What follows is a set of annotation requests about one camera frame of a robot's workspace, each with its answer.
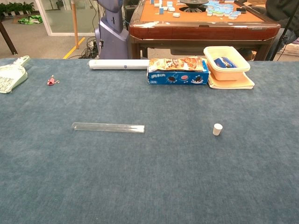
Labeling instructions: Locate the pink binder clip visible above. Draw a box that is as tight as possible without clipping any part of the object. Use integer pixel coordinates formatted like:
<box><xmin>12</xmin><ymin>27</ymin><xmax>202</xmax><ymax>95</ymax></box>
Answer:
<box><xmin>47</xmin><ymin>75</ymin><xmax>60</xmax><ymax>86</ymax></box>

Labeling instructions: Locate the beige plastic container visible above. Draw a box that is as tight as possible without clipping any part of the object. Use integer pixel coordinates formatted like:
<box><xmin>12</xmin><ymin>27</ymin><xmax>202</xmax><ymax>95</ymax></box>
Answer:
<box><xmin>203</xmin><ymin>46</ymin><xmax>251</xmax><ymax>81</ymax></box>

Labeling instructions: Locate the blue snack packet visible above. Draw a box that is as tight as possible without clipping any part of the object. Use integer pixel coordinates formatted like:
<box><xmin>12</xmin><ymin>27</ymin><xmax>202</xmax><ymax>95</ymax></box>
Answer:
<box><xmin>214</xmin><ymin>56</ymin><xmax>238</xmax><ymax>69</ymax></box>

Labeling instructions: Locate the black cable bundle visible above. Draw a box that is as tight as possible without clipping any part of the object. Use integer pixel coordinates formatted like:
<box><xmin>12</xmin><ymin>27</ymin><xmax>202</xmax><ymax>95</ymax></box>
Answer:
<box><xmin>78</xmin><ymin>36</ymin><xmax>99</xmax><ymax>59</ymax></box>

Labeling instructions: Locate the orange snack bag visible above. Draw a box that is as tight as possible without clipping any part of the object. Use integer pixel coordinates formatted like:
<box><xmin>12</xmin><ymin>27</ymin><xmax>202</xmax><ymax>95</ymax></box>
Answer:
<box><xmin>148</xmin><ymin>57</ymin><xmax>204</xmax><ymax>72</ymax></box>

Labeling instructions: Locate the long white wrap box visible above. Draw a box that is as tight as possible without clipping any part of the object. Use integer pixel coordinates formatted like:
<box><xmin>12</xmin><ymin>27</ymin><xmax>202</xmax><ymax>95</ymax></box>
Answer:
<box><xmin>88</xmin><ymin>59</ymin><xmax>150</xmax><ymax>70</ymax></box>

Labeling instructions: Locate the green bag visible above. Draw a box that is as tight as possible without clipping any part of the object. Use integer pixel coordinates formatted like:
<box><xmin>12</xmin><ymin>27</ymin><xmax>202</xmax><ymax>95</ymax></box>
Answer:
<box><xmin>18</xmin><ymin>14</ymin><xmax>43</xmax><ymax>25</ymax></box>

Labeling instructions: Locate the blue cookie box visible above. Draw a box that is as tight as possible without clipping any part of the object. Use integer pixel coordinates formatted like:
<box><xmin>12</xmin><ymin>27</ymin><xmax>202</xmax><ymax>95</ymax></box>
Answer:
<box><xmin>147</xmin><ymin>60</ymin><xmax>210</xmax><ymax>86</ymax></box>

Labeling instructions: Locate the white plastic basket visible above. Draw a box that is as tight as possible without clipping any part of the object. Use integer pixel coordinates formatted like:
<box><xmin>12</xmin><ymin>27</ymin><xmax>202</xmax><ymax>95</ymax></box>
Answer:
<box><xmin>279</xmin><ymin>43</ymin><xmax>299</xmax><ymax>62</ymax></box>

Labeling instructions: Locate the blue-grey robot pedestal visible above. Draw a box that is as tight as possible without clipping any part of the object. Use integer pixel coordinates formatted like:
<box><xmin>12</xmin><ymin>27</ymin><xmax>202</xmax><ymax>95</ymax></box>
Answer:
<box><xmin>94</xmin><ymin>0</ymin><xmax>129</xmax><ymax>60</ymax></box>

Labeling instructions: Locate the green dustpan brush set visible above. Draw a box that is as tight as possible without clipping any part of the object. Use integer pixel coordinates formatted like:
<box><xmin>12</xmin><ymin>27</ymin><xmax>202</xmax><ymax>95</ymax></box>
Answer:
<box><xmin>0</xmin><ymin>55</ymin><xmax>31</xmax><ymax>94</ymax></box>

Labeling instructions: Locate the brown mahjong table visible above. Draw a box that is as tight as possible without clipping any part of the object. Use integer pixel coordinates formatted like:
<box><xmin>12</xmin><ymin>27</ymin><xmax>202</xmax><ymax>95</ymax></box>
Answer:
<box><xmin>128</xmin><ymin>0</ymin><xmax>281</xmax><ymax>61</ymax></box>

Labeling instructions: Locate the wooden pole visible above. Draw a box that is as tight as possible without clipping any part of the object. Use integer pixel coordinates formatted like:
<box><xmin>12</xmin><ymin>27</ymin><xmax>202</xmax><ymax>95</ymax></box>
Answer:
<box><xmin>71</xmin><ymin>0</ymin><xmax>80</xmax><ymax>49</ymax></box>

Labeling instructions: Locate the beige spiral notebook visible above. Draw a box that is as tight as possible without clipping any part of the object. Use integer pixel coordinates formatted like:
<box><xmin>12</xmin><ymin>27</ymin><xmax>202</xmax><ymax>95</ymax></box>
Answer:
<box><xmin>207</xmin><ymin>71</ymin><xmax>255</xmax><ymax>90</ymax></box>

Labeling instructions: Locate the clear glass test tube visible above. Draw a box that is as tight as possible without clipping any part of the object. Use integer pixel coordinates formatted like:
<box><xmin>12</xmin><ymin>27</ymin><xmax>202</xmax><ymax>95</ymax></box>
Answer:
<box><xmin>71</xmin><ymin>122</ymin><xmax>145</xmax><ymax>134</ymax></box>

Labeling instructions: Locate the black tripod stand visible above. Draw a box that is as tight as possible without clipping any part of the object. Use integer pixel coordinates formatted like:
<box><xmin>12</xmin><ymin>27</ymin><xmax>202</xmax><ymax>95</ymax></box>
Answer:
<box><xmin>272</xmin><ymin>0</ymin><xmax>299</xmax><ymax>61</ymax></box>

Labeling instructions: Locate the potted green plants row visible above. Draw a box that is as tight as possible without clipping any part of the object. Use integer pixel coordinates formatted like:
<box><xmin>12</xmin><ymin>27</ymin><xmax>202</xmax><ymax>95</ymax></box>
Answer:
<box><xmin>0</xmin><ymin>1</ymin><xmax>36</xmax><ymax>17</ymax></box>

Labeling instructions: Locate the dark table leg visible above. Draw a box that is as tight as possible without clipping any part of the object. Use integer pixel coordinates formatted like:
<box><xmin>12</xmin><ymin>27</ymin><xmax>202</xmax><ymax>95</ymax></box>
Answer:
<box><xmin>0</xmin><ymin>20</ymin><xmax>18</xmax><ymax>56</ymax></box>

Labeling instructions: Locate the seated person in dark clothes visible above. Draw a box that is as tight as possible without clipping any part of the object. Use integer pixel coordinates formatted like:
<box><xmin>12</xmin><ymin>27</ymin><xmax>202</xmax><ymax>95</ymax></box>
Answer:
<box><xmin>263</xmin><ymin>0</ymin><xmax>299</xmax><ymax>61</ymax></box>

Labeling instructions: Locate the black mahjong centre dial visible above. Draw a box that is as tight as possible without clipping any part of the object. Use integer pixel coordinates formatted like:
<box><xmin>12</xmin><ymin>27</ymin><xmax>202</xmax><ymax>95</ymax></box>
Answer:
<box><xmin>179</xmin><ymin>0</ymin><xmax>209</xmax><ymax>14</ymax></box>

